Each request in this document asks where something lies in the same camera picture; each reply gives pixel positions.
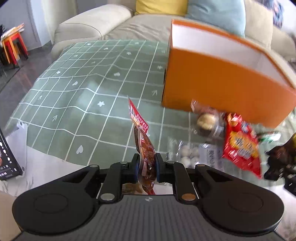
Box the yogurt hawthorn ball bag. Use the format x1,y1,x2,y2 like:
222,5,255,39
166,138,223,170

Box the phone on stand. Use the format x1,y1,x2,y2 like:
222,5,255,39
0,130,23,181

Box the red orange stacked stools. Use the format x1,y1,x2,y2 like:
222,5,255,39
1,32,28,68

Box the black yellow snack bag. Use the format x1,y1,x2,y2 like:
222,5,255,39
264,133,295,181

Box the yellow cushion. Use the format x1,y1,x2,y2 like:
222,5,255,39
135,0,188,16

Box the red sunflower seed bag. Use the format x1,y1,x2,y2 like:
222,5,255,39
222,113,261,178

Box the red braised meat pack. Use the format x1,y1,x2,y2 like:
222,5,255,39
128,98,156,195

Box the beige sofa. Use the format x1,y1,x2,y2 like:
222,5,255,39
51,1,295,61

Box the blue cushion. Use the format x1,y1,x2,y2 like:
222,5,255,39
186,0,246,37

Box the beige cushion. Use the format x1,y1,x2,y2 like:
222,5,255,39
244,0,273,49

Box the anime print pillow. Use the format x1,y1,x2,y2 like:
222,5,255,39
262,0,283,29

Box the green sausage stick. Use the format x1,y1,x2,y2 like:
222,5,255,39
257,131,281,143

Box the small round pastry pack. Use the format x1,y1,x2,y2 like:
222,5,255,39
191,99,225,140

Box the orange cardboard box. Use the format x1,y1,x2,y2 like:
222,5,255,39
162,20,295,128

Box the green checked tablecloth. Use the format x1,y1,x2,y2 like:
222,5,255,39
4,39,296,183

